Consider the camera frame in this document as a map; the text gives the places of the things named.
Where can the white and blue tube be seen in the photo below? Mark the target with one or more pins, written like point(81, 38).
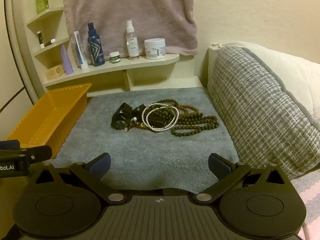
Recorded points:
point(79, 50)

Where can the black white-capped lip balm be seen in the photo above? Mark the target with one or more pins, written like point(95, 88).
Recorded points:
point(40, 40)

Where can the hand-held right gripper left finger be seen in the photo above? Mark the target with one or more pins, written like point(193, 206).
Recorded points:
point(102, 166)

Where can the pink striped rug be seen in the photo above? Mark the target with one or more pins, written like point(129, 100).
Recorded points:
point(310, 197)

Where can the purple cosmetic tube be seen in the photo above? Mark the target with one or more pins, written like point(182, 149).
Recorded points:
point(67, 61)

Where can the dark blue spray bottle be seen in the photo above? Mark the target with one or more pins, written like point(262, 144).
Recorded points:
point(96, 50)

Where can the black hair clip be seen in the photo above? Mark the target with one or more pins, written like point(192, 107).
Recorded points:
point(125, 109)
point(157, 121)
point(120, 122)
point(138, 111)

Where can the clear spray bottle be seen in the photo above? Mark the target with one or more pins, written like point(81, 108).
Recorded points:
point(132, 45)

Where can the grey woven cushion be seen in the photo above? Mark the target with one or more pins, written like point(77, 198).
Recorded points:
point(262, 110)

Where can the orange plastic basket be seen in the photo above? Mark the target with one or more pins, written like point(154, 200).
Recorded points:
point(50, 120)

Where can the grey fluffy mat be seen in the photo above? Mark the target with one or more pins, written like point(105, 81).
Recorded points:
point(150, 155)

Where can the cream wooden shelf unit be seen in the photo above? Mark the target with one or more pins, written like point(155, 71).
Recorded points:
point(140, 63)

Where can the white cream jar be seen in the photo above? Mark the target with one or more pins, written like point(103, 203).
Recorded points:
point(155, 50)

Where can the small cardboard box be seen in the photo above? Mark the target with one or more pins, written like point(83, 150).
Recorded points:
point(55, 73)

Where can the cream curved trim panel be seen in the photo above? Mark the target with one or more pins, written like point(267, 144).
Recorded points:
point(22, 55)

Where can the black white-capped tube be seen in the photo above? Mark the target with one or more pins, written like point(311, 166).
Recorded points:
point(48, 43)

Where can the small green jar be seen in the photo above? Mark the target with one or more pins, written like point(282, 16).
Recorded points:
point(114, 58)

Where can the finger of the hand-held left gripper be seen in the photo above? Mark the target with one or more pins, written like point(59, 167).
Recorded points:
point(10, 144)
point(37, 153)

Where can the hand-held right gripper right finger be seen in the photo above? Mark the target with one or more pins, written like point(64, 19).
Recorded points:
point(216, 166)

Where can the mauve fleece towel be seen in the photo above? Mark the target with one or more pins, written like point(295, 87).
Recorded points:
point(130, 5)

